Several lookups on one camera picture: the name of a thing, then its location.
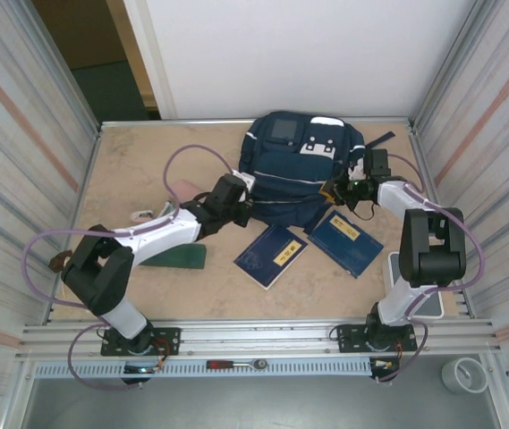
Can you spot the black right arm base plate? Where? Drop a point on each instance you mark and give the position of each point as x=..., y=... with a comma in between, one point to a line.
x=352, y=339

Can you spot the wide aluminium mounting rail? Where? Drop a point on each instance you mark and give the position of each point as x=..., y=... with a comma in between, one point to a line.
x=258, y=335

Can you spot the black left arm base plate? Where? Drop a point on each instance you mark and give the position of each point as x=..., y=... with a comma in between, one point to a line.
x=169, y=339

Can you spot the green pencil case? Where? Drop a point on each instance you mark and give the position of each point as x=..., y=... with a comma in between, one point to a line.
x=187, y=257

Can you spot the navy blue backpack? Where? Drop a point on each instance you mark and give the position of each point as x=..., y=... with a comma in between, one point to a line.
x=281, y=179

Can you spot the grey tape roll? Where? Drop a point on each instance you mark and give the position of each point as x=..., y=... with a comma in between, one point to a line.
x=453, y=377

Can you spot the thin aluminium table edge rail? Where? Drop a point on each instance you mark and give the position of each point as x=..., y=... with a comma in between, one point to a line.
x=169, y=123

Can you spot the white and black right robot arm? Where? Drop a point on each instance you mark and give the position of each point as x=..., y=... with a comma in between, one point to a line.
x=433, y=250

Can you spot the white and grey scale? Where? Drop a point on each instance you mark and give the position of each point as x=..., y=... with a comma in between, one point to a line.
x=433, y=306

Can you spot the pink case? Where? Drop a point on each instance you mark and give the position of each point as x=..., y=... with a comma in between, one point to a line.
x=184, y=188

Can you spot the blue book yellow label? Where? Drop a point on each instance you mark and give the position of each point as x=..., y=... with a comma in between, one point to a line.
x=272, y=257
x=348, y=246

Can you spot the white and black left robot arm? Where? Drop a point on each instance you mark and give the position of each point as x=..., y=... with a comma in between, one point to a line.
x=164, y=232

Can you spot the small circuit board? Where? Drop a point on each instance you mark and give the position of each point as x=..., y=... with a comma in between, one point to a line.
x=140, y=370
x=386, y=366

